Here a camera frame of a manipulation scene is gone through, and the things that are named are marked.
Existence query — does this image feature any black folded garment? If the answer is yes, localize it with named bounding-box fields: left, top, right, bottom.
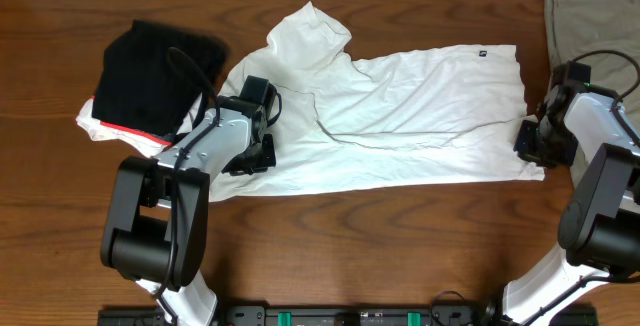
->
left=92, top=20, right=228, bottom=136

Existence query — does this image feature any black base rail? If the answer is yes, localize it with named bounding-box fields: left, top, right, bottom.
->
left=97, top=305, right=600, bottom=326

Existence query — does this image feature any white printed t-shirt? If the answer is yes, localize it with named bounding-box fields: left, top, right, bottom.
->
left=210, top=4, right=544, bottom=202

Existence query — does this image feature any white folded garment red trim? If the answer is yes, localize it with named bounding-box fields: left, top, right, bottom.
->
left=76, top=94, right=207, bottom=157

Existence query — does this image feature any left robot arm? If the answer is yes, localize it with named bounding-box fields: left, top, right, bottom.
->
left=98, top=76, right=282, bottom=325

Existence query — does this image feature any olive grey garment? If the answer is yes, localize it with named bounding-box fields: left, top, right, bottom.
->
left=544, top=0, right=639, bottom=186

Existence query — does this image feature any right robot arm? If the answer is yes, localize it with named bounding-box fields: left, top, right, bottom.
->
left=481, top=60, right=639, bottom=325

